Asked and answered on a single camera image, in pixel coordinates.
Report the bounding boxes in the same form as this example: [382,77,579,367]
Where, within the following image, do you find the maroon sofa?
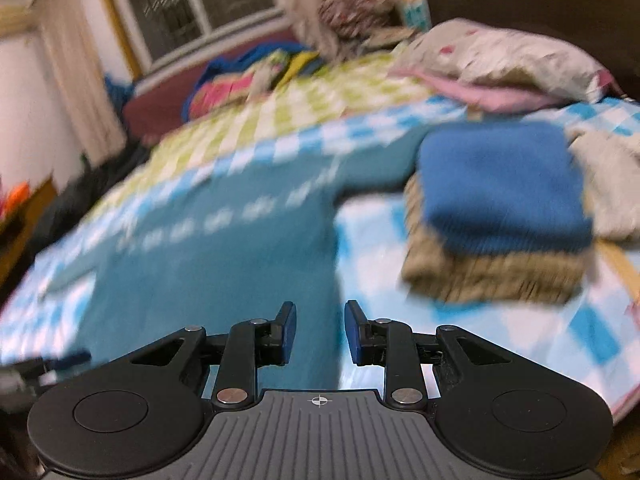
[122,30,303,145]

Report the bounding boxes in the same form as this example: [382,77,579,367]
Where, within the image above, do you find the dark wooden headboard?
[422,0,640,102]

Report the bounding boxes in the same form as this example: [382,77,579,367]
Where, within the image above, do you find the yellow folded cloth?
[276,50,322,87]

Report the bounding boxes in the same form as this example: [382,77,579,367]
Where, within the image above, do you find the teal knitted sweater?
[37,127,436,395]

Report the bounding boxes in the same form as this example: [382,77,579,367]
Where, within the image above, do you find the blue plastic bag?
[102,75,137,107]

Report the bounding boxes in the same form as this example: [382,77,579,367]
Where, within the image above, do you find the blue checked bed sheet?
[0,95,640,413]

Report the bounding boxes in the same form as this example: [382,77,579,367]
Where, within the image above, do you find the blue folded knit cloth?
[417,122,597,256]

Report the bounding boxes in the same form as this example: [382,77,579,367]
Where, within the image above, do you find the pile of dark clothes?
[34,147,152,242]

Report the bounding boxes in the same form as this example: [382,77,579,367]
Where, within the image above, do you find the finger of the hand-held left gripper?
[42,350,94,375]

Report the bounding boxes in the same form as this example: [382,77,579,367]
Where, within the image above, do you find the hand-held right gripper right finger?
[344,300,532,409]

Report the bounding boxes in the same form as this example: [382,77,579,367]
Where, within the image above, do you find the green checked bed sheet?
[80,52,443,226]

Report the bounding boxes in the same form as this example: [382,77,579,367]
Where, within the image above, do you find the barred window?
[104,0,292,75]

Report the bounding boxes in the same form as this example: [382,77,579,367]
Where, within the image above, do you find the wooden cabinet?
[0,175,60,288]

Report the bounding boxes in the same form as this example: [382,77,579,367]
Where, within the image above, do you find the yellow and blue package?
[395,0,432,31]

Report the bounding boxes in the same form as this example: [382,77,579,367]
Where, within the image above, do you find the orange object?
[0,182,30,217]

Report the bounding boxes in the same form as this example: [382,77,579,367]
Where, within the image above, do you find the floral cloth bundle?
[317,0,402,42]

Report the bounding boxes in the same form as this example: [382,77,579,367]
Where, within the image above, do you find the cream fuzzy cloth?
[567,125,640,242]

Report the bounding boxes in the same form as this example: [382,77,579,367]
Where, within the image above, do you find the olive striped folded cloth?
[400,172,595,307]

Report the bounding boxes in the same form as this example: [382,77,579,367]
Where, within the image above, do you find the stack of papers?
[350,25,422,50]

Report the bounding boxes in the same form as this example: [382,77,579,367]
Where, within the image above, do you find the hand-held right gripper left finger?
[112,301,298,409]

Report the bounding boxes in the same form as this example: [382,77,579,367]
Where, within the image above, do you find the pink pillow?
[390,67,568,114]

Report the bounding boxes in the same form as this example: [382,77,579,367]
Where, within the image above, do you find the pile of colourful bedding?
[182,42,323,122]

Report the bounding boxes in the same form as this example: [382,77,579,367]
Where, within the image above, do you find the pink floral quilt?
[192,67,262,112]

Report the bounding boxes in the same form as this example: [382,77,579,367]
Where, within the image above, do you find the white dotted pillow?
[395,19,615,105]

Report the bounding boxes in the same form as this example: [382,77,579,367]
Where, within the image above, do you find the beige crumpled cloth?
[249,60,282,95]

